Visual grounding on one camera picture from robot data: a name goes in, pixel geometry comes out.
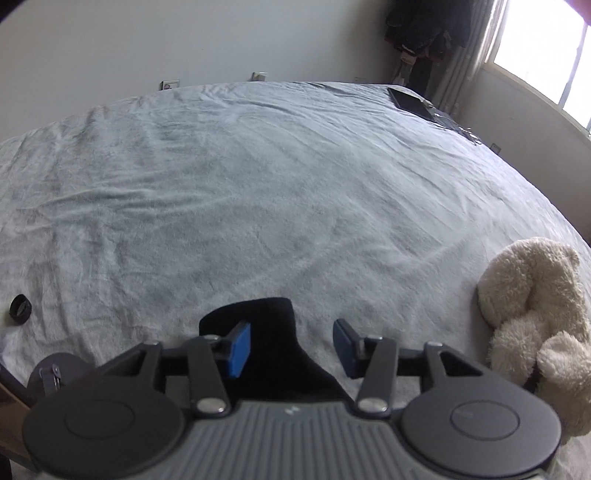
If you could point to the white plush dog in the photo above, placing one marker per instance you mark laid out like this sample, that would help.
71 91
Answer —
531 286

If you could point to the beige sweatshirt with black sleeves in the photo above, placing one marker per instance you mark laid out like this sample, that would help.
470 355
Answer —
272 332

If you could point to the window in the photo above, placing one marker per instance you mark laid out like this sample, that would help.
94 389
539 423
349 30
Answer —
545 46

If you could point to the dark hanging clothes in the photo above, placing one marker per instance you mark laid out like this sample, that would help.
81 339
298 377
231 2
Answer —
415 23

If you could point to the grey patterned curtain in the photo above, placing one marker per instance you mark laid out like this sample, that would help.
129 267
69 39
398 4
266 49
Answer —
466 69

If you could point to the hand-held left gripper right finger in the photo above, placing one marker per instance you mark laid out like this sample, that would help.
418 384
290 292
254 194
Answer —
344 346

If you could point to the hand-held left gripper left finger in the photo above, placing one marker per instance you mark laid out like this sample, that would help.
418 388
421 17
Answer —
240 350

